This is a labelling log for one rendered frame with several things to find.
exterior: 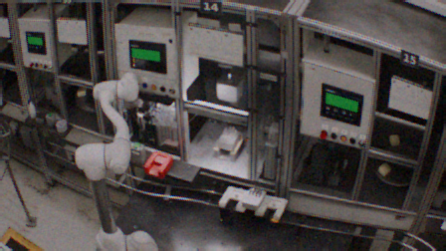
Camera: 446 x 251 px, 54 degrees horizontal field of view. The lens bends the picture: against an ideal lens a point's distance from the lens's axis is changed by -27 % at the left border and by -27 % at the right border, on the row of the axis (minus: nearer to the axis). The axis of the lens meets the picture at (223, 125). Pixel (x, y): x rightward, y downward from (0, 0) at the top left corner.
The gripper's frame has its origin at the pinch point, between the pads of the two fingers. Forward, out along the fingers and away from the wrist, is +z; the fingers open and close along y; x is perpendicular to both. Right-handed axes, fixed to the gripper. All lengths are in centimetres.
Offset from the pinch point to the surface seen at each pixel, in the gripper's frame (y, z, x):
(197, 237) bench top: -50, 45, 28
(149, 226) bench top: -20, 45, 32
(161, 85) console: -16.3, -31.3, -9.5
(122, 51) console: 10, -50, -10
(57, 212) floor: 101, 114, 16
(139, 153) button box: -3.4, 13.0, 3.2
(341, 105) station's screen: -118, -49, -7
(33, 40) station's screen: 100, -52, -7
